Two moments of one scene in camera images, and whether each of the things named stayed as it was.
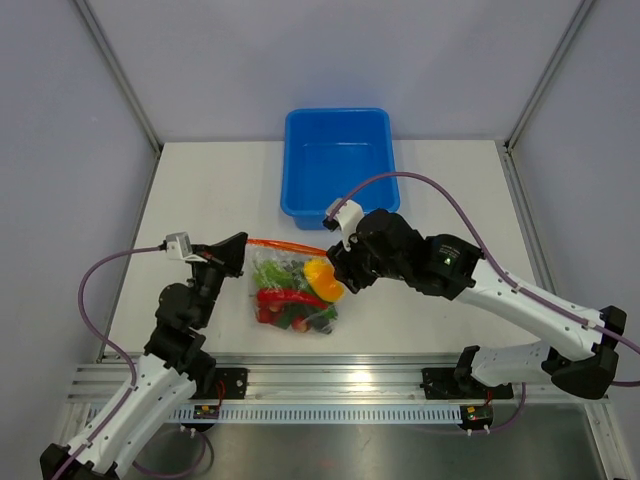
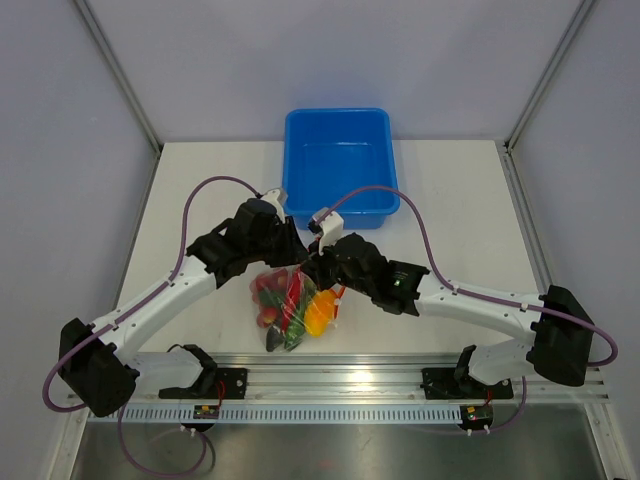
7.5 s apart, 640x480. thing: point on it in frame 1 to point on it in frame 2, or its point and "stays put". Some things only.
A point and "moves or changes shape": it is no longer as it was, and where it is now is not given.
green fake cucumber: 320,318 to 294,333
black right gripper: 346,265 to 316,267
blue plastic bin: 328,152 stays put
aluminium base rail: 343,379 stays put
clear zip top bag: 293,288 moves or changes shape
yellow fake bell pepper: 320,276 moves or changes shape
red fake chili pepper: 269,295 moves or changes shape
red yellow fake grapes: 265,311 to 276,279
